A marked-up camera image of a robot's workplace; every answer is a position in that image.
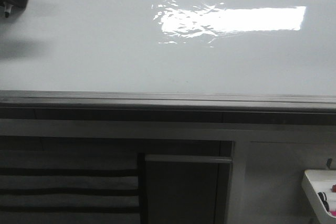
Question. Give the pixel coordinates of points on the white black-tipped whiteboard marker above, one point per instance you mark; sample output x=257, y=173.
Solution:
x=7, y=9

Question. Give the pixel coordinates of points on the white plastic marker tray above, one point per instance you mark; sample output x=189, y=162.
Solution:
x=315, y=181

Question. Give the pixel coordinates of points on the black-capped marker in tray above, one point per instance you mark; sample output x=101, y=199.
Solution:
x=323, y=197

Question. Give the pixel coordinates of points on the white whiteboard with aluminium frame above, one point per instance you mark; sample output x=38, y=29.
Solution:
x=186, y=54

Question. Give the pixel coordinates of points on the grey metal table frame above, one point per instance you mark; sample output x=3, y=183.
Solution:
x=241, y=134

